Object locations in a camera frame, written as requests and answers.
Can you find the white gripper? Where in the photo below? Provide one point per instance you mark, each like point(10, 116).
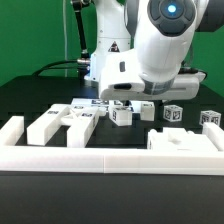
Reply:
point(120, 80)

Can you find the white chair seat piece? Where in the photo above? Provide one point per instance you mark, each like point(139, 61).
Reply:
point(178, 139)

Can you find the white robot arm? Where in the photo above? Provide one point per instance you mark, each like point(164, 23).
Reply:
point(142, 44)

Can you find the white chair back piece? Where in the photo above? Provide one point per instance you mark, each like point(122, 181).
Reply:
point(80, 120)

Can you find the white marker sheet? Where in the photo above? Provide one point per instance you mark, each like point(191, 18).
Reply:
point(135, 106)

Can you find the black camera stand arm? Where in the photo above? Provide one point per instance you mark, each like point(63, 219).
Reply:
point(78, 5)

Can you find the white U-shaped fence frame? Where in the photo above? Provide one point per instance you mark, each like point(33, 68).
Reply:
point(61, 159)

